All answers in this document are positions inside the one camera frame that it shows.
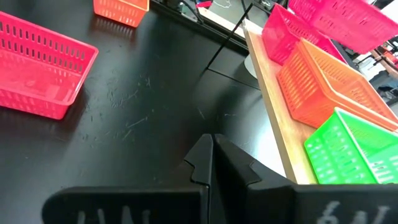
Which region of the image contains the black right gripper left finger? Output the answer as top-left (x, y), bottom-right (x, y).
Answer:
top-left (42, 133), bottom-right (215, 224)

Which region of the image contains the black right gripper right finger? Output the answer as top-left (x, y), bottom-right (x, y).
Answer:
top-left (214, 134), bottom-right (398, 224)

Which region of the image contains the green plastic slotted basket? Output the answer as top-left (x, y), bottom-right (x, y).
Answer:
top-left (303, 107), bottom-right (398, 185)

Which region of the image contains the orange plastic slotted basket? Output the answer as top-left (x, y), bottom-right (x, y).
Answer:
top-left (298, 37), bottom-right (398, 125)
top-left (275, 39), bottom-right (398, 131)
top-left (93, 0), bottom-right (150, 29)

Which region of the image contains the red plastic slotted basket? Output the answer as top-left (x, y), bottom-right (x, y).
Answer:
top-left (262, 3), bottom-right (348, 67)
top-left (287, 0), bottom-right (398, 55)
top-left (0, 11), bottom-right (100, 121)

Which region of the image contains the light wooden shelf board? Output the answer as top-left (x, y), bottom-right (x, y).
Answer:
top-left (243, 18), bottom-right (318, 185)

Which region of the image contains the black table mat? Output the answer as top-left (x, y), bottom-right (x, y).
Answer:
top-left (0, 0), bottom-right (287, 224)

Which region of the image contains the black shelf bracket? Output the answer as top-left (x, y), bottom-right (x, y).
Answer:
top-left (206, 2), bottom-right (261, 91)

